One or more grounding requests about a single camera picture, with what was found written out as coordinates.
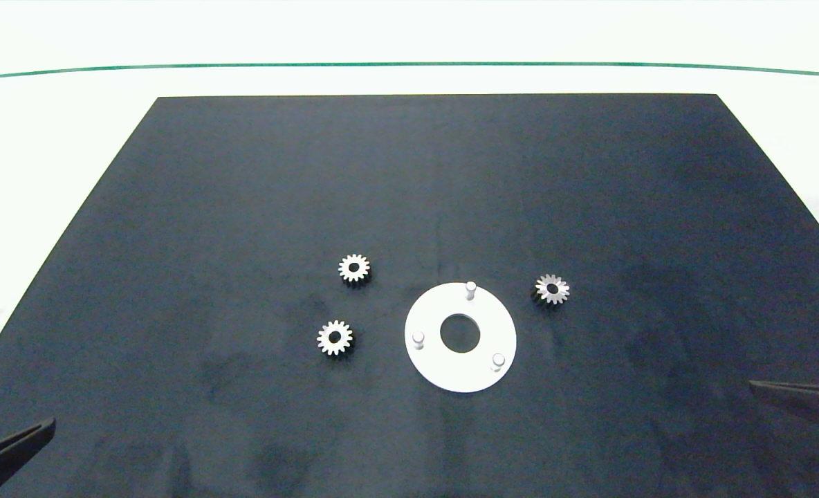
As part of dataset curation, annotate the dark blue work mat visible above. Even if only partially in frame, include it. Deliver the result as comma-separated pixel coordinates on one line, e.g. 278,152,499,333
0,93,819,498

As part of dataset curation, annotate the small steel planetary gear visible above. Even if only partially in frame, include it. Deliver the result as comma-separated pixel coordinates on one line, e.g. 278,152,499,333
533,273,571,306
338,253,371,286
316,320,355,358

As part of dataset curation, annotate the round white pin plate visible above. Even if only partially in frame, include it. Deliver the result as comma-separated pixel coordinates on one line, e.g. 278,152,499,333
404,281,518,394

